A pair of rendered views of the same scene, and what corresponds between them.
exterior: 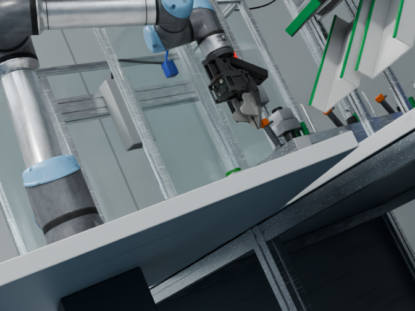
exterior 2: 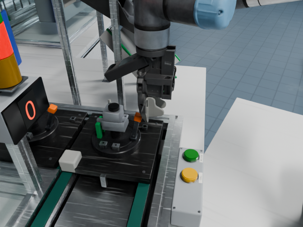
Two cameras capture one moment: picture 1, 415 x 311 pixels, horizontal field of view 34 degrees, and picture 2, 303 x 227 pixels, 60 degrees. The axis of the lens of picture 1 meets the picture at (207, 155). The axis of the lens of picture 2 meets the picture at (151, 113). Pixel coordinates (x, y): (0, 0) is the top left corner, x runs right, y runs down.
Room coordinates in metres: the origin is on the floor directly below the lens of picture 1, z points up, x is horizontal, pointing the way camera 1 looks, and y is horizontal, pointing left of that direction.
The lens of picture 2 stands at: (1.97, 0.29, 1.49)
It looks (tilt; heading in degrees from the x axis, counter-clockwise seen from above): 36 degrees down; 231
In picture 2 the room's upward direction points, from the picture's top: straight up
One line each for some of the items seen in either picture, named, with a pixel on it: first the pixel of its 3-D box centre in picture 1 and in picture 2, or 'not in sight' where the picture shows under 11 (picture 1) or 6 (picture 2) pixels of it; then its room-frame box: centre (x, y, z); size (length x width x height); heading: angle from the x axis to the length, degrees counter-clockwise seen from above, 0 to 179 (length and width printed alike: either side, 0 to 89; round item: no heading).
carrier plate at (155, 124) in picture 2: not in sight; (117, 143); (1.69, -0.21, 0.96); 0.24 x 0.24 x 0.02; 41
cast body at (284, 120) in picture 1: (285, 120); (111, 115); (1.69, -0.22, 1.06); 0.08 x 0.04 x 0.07; 130
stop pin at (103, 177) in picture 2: not in sight; (103, 180); (1.78, -0.13, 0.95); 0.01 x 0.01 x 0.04; 41
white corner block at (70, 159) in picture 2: not in sight; (71, 161); (1.83, -0.22, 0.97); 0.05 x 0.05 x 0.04; 41
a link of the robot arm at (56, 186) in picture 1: (57, 190); not in sight; (1.35, 0.31, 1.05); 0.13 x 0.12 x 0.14; 18
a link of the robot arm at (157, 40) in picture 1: (168, 31); (204, 2); (1.57, -0.04, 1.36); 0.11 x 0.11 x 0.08; 18
